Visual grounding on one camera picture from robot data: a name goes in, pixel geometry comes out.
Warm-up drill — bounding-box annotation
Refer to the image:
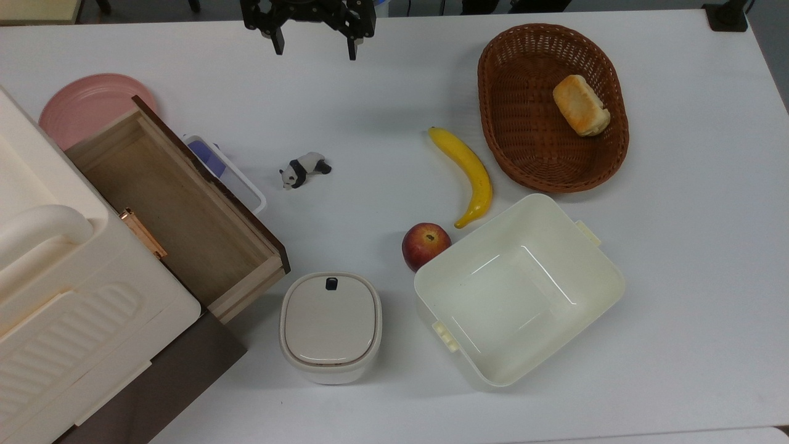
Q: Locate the pink plate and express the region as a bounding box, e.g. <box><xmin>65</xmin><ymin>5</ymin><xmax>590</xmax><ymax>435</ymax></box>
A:
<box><xmin>39</xmin><ymin>74</ymin><xmax>158</xmax><ymax>152</ymax></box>

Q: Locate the copper cabinet door handle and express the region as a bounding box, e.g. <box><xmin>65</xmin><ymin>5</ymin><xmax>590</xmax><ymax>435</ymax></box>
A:
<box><xmin>119</xmin><ymin>208</ymin><xmax>168</xmax><ymax>260</ymax></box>

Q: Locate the cream plastic box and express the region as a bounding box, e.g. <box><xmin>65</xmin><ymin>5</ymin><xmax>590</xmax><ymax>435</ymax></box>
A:
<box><xmin>414</xmin><ymin>194</ymin><xmax>627</xmax><ymax>389</ymax></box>

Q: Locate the purple cube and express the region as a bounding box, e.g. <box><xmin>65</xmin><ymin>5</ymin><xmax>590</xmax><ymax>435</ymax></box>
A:
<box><xmin>187</xmin><ymin>140</ymin><xmax>226</xmax><ymax>178</ymax></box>

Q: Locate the red apple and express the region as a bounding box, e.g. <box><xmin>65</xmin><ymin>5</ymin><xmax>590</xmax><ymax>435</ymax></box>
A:
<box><xmin>402</xmin><ymin>223</ymin><xmax>452</xmax><ymax>273</ymax></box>

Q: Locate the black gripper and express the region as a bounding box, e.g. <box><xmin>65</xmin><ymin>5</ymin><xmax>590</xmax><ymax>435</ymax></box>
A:
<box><xmin>240</xmin><ymin>0</ymin><xmax>377</xmax><ymax>61</ymax></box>

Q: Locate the light wooden side table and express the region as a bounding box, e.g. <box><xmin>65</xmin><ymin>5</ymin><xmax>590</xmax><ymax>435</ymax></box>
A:
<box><xmin>0</xmin><ymin>0</ymin><xmax>84</xmax><ymax>26</ymax></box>

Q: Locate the small lidded trash can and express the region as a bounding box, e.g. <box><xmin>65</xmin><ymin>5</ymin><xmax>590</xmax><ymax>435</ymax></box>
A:
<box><xmin>279</xmin><ymin>272</ymin><xmax>383</xmax><ymax>385</ymax></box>

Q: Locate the black and white panda toy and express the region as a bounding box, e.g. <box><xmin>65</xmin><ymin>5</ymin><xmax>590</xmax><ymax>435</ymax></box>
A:
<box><xmin>279</xmin><ymin>152</ymin><xmax>332</xmax><ymax>191</ymax></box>

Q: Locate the black pole with base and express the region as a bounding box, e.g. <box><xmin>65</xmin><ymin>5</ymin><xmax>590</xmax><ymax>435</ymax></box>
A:
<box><xmin>702</xmin><ymin>0</ymin><xmax>750</xmax><ymax>33</ymax></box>

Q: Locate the yellow banana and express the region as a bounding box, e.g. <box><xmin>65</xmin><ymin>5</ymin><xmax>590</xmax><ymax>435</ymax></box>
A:
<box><xmin>428</xmin><ymin>126</ymin><xmax>494</xmax><ymax>229</ymax></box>

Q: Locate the toasted bread piece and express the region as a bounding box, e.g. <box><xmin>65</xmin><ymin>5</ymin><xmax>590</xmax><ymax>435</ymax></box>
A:
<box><xmin>552</xmin><ymin>75</ymin><xmax>611</xmax><ymax>138</ymax></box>

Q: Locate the wooden drawer with brown front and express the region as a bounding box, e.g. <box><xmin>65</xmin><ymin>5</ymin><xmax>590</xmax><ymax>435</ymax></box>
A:
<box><xmin>65</xmin><ymin>95</ymin><xmax>292</xmax><ymax>325</ymax></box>

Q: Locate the brown wicker basket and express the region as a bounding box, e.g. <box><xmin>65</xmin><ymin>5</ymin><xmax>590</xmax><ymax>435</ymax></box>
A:
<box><xmin>478</xmin><ymin>23</ymin><xmax>631</xmax><ymax>194</ymax></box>

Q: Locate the white drawer handle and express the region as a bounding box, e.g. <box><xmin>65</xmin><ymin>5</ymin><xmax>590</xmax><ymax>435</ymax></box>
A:
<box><xmin>182</xmin><ymin>134</ymin><xmax>268</xmax><ymax>215</ymax></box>

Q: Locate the cream plastic cabinet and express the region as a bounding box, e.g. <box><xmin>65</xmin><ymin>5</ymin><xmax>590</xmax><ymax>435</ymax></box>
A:
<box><xmin>0</xmin><ymin>86</ymin><xmax>248</xmax><ymax>444</ymax></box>

